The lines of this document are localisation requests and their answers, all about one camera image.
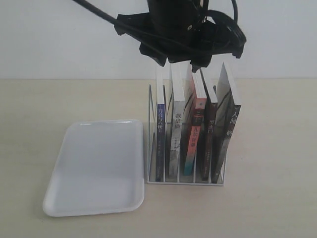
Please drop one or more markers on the black grey spine book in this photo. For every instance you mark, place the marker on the black grey spine book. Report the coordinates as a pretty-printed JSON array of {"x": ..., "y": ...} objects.
[{"x": 228, "y": 109}]

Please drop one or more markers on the white wire book rack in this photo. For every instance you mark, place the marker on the white wire book rack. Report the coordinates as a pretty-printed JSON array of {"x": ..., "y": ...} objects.
[{"x": 150, "y": 163}]

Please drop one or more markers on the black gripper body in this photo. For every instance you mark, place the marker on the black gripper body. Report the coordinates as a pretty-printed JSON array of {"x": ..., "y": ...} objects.
[{"x": 184, "y": 30}]

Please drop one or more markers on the red teal spine book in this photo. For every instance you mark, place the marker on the red teal spine book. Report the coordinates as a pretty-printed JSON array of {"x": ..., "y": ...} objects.
[{"x": 193, "y": 116}]

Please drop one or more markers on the blue moon cover book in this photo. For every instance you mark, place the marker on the blue moon cover book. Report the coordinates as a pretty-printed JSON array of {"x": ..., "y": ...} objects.
[{"x": 160, "y": 133}]

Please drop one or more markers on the dark red spine book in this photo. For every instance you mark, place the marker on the dark red spine book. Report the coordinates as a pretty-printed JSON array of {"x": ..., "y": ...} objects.
[{"x": 209, "y": 124}]

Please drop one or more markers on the white plastic tray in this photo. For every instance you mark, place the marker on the white plastic tray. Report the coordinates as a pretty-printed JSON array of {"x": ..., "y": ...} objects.
[{"x": 99, "y": 170}]

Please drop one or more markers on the grey white spine book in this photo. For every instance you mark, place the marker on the grey white spine book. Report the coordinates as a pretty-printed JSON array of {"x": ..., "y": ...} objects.
[{"x": 178, "y": 110}]

